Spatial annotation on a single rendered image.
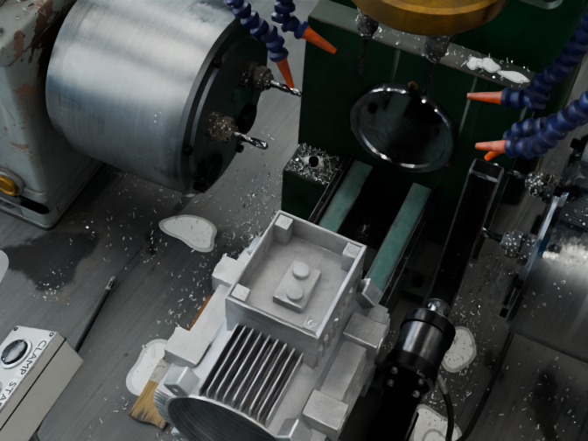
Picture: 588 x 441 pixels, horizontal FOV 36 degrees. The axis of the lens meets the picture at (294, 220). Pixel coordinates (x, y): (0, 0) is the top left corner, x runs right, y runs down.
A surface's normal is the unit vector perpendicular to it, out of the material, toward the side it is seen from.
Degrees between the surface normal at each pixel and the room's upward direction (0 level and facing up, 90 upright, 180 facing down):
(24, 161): 89
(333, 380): 0
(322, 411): 0
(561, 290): 66
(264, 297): 0
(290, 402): 35
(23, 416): 60
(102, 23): 20
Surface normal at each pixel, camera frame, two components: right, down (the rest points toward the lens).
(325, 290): 0.05, -0.59
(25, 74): 0.90, 0.37
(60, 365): 0.80, 0.03
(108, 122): -0.39, 0.51
